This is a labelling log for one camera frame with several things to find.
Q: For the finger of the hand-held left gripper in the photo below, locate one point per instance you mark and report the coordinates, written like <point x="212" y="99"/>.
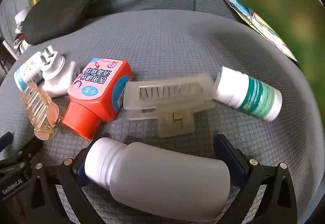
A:
<point x="25" y="151"/>
<point x="6" y="139"/>

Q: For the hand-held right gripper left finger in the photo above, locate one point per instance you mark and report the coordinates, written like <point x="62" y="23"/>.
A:
<point x="79" y="172"/>

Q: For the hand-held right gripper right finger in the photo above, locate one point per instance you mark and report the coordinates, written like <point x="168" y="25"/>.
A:
<point x="229" y="154"/>

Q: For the amber hair claw clip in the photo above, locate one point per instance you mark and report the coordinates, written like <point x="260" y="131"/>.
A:
<point x="38" y="107"/>

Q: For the white bottle with green label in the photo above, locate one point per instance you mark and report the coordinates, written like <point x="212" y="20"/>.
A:
<point x="251" y="94"/>

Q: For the small white bottle blue label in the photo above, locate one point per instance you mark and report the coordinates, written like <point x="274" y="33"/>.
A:
<point x="25" y="71"/>

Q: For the plain white plastic bottle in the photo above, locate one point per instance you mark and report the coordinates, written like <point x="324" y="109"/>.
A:
<point x="157" y="175"/>

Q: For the white plug-in device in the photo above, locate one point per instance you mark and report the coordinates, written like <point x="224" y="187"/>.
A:
<point x="59" y="79"/>

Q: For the orange bottle with pink label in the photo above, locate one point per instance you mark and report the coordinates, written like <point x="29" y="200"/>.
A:
<point x="101" y="92"/>

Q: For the clear plastic hair claw clip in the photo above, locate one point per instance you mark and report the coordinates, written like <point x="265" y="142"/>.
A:
<point x="167" y="94"/>

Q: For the white clutter pile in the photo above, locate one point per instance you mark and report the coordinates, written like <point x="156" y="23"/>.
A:
<point x="20" y="26"/>

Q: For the grey sofa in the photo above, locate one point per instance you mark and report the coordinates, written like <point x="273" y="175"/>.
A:
<point x="162" y="43"/>

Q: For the cartoon printed cloth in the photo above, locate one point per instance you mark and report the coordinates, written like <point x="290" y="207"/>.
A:
<point x="254" y="21"/>

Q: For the black cushion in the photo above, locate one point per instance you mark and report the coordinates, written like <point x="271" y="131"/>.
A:
<point x="63" y="8"/>

